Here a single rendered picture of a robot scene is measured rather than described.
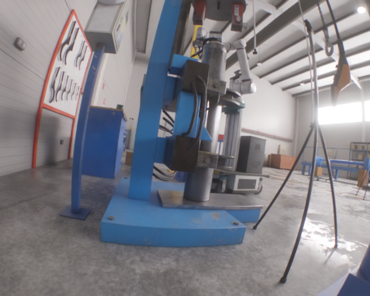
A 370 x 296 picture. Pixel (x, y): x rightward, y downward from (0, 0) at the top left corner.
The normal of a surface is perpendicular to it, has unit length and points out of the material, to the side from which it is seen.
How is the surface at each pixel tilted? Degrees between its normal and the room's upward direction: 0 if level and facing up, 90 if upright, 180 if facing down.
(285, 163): 90
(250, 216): 90
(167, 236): 90
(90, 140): 90
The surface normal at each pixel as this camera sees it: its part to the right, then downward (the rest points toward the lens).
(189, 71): 0.24, 0.03
